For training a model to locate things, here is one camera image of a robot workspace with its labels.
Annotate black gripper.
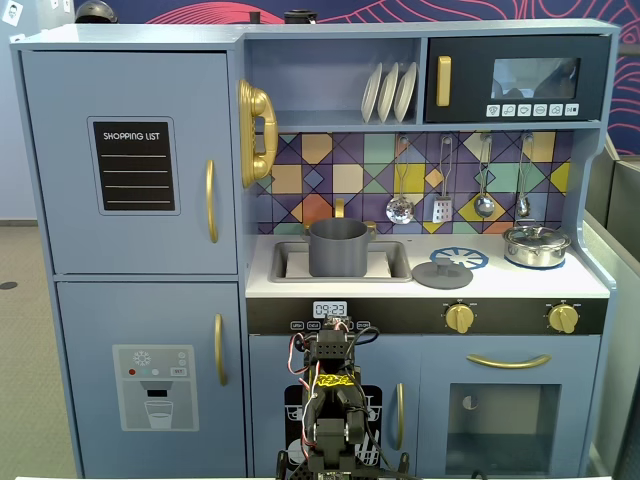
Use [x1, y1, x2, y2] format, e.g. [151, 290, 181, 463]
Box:
[305, 327, 361, 374]

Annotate gray pot lid with knob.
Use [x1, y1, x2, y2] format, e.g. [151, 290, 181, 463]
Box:
[410, 259, 475, 290]

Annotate shiny steel pot lid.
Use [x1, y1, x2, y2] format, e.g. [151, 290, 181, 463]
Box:
[503, 219, 572, 247]

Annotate white digital clock display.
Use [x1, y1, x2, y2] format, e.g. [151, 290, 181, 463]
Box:
[312, 300, 348, 319]

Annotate blue dishwasher door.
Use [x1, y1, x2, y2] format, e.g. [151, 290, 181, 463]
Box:
[248, 334, 422, 477]

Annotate black stove control panel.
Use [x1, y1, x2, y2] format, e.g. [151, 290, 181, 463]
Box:
[245, 297, 611, 337]

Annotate gray plastic pot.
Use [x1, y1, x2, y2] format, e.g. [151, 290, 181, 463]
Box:
[300, 217, 378, 278]

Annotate blue oven door with window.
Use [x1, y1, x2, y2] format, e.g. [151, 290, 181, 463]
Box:
[419, 334, 602, 477]

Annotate gray toy sink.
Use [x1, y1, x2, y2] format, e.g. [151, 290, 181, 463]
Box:
[269, 240, 414, 284]

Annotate gold stove knob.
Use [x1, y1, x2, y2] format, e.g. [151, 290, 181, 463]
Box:
[546, 301, 582, 335]
[444, 301, 477, 334]

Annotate steel skimmer spoon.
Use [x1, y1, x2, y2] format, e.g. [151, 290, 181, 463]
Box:
[384, 135, 417, 226]

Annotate steel slotted spatula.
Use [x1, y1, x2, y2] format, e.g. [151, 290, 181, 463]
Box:
[431, 135, 456, 224]

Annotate steel ladle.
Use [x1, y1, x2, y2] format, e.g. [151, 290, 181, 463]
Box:
[473, 133, 497, 219]

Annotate steel small spoon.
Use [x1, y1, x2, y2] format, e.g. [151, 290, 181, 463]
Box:
[515, 132, 535, 219]

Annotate blue fridge door with dispenser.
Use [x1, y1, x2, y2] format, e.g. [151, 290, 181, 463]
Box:
[55, 280, 249, 479]

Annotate gold toy telephone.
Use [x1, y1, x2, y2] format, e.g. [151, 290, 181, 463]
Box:
[236, 78, 280, 190]

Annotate white toy plate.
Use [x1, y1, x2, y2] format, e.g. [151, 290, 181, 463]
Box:
[393, 61, 419, 123]
[360, 62, 384, 124]
[376, 61, 401, 124]

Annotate black shopping list chalkboard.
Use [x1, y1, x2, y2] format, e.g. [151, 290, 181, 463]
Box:
[87, 116, 182, 217]

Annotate blue wooden toy kitchen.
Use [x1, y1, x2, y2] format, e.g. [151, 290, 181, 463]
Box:
[9, 18, 622, 479]

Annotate black toy microwave door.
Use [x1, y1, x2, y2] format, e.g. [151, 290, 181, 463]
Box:
[423, 34, 613, 125]

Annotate blue fridge door with chalkboard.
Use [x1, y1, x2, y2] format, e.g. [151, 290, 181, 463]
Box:
[19, 49, 239, 276]

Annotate black helmet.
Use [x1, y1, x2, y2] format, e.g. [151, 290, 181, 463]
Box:
[74, 0, 119, 25]

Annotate red white black arm cables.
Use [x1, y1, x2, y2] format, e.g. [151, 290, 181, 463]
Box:
[288, 333, 322, 454]

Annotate gold dishwasher handle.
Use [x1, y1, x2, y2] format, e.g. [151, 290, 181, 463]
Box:
[394, 382, 406, 452]

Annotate gold curved fridge handle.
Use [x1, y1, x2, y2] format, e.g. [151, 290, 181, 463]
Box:
[205, 159, 221, 245]
[213, 313, 229, 388]

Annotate gold oven handle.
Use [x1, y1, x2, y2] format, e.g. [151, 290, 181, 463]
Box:
[465, 353, 553, 371]

